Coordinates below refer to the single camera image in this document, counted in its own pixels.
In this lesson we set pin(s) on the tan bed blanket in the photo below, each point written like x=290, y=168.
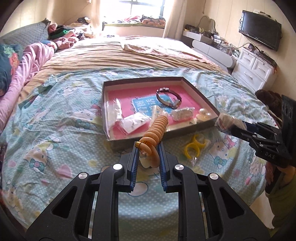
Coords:
x=100, y=53

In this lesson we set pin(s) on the pile of clothes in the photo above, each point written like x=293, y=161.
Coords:
x=63, y=37

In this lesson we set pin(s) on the black flat television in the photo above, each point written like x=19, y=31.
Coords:
x=261, y=28

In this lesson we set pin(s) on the white drawer cabinet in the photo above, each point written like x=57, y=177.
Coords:
x=253, y=72

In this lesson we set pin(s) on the white grey dressing table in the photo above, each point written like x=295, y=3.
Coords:
x=203, y=45

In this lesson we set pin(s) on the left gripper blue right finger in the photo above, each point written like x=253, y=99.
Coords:
x=162, y=166

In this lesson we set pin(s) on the beige curtain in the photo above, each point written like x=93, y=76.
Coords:
x=175, y=23

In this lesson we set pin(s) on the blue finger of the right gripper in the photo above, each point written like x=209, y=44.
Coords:
x=244, y=134
x=252, y=127

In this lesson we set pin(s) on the large pearl earrings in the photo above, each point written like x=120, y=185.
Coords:
x=203, y=115

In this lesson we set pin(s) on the white hair claw clip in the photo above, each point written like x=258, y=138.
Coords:
x=157, y=111

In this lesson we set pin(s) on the pink quilt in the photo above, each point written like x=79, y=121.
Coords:
x=33, y=58

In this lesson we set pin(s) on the clear plastic zip bag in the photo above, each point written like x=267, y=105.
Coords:
x=114, y=113

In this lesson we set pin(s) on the brown leather wrist watch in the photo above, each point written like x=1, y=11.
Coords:
x=168, y=97

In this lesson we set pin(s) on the dark cardboard tray box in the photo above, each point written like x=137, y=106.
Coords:
x=194, y=124

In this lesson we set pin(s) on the small jewelry plastic bag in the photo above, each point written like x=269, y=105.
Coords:
x=132, y=122

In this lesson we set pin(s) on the pink floral light blanket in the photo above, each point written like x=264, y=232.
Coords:
x=161, y=47

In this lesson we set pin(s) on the clear bag with dark jewelry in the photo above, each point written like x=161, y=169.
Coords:
x=226, y=123

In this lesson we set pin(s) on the white pearl hair clip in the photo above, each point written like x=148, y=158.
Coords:
x=182, y=114

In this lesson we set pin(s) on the Hello Kitty bed sheet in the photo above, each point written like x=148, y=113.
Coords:
x=57, y=132

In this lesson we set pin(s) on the clothes on window sill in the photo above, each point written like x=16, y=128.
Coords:
x=145, y=20

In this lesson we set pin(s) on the dark floral pillow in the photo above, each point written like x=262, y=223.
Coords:
x=11, y=56

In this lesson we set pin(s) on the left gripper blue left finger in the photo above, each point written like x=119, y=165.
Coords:
x=132, y=167

